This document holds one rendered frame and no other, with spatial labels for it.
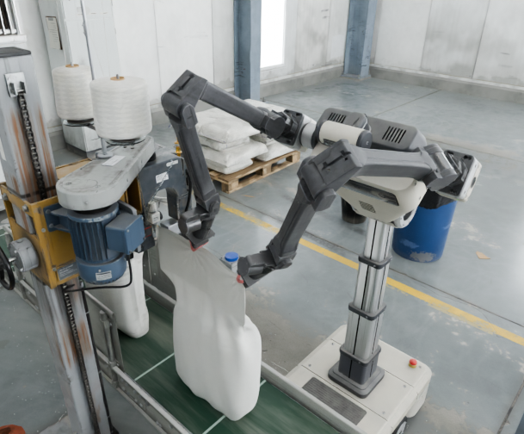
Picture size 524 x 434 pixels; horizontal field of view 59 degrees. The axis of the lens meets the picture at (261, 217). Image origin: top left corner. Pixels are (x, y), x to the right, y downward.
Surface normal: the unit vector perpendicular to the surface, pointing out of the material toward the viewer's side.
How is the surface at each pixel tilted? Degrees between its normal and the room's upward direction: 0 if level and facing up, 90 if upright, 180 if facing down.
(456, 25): 90
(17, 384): 0
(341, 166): 58
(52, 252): 90
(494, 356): 0
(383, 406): 0
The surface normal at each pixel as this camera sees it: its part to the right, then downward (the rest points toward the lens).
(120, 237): -0.31, 0.45
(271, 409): 0.02, -0.88
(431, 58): -0.66, 0.34
